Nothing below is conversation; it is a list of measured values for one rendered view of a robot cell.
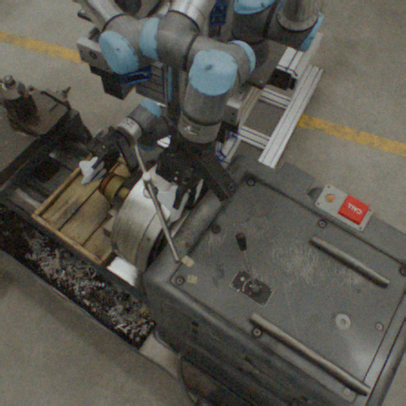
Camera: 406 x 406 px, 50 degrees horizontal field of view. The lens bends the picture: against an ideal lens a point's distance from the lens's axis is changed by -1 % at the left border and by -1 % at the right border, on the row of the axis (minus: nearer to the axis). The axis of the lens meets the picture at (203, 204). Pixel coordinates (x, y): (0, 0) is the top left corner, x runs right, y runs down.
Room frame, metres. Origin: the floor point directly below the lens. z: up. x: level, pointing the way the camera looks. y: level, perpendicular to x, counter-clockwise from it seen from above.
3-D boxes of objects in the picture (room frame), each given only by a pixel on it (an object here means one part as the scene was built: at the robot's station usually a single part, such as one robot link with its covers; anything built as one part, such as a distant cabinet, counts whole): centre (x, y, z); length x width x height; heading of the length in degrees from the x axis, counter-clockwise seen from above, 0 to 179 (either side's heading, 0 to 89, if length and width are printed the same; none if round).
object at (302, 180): (0.59, -0.23, 1.24); 0.09 x 0.08 x 0.03; 60
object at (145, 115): (0.90, 0.22, 1.07); 0.11 x 0.08 x 0.09; 149
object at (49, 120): (0.92, 0.62, 0.99); 0.20 x 0.10 x 0.05; 60
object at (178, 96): (0.98, 0.12, 1.18); 0.12 x 0.11 x 0.49; 35
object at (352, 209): (0.52, -0.37, 1.26); 0.06 x 0.06 x 0.02; 60
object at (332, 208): (0.52, -0.35, 1.23); 0.13 x 0.08 x 0.05; 60
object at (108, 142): (0.77, 0.31, 1.07); 0.12 x 0.09 x 0.08; 149
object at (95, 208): (0.67, 0.35, 0.89); 0.36 x 0.30 x 0.04; 150
